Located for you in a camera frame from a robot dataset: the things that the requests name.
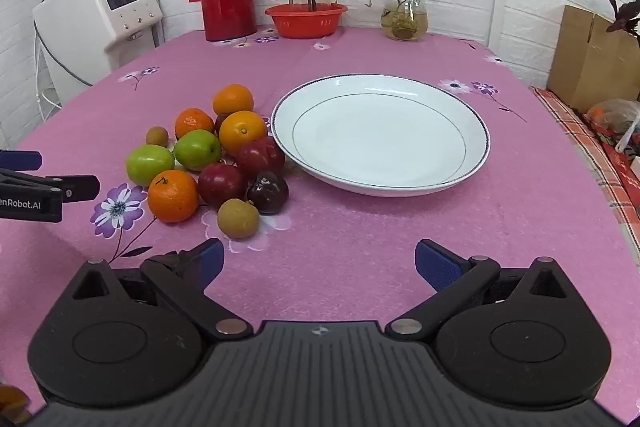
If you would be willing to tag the pink floral tablecloth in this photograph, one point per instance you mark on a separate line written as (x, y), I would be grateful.
(350, 232)

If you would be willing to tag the white appliance with screen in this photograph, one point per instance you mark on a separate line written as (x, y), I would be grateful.
(80, 37)

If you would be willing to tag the plaid cloth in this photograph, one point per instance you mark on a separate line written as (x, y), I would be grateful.
(595, 167)

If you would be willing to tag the green jujube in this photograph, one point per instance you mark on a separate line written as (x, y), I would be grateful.
(197, 149)
(149, 164)

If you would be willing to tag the cardboard box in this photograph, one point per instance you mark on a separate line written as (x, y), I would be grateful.
(585, 57)

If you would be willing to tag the clear plastic bag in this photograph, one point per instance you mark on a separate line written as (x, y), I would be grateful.
(615, 114)

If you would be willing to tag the mandarin orange with stem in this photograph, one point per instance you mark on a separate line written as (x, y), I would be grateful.
(172, 196)

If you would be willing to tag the white plate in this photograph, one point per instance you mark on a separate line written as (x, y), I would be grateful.
(380, 137)

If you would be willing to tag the glass vase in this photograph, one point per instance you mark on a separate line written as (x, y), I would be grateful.
(405, 19)

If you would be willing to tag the dark purple plum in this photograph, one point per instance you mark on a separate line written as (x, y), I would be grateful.
(267, 192)

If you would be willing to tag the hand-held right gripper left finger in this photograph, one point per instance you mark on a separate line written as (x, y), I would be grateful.
(212, 259)

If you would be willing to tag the red packet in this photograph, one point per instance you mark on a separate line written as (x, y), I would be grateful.
(622, 172)

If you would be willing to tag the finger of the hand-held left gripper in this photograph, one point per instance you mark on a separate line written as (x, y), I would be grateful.
(20, 160)
(80, 188)

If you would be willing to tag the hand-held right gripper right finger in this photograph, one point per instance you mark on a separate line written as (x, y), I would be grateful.
(435, 264)

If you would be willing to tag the small dark red plum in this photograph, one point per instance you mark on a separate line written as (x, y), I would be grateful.
(221, 123)

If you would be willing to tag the purple leaf plant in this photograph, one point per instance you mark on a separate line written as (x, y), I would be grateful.
(625, 14)

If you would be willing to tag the red plastic basket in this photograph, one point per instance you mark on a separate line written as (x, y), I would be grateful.
(306, 22)

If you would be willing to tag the brown longan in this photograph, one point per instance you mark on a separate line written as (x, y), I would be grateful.
(156, 135)
(238, 218)

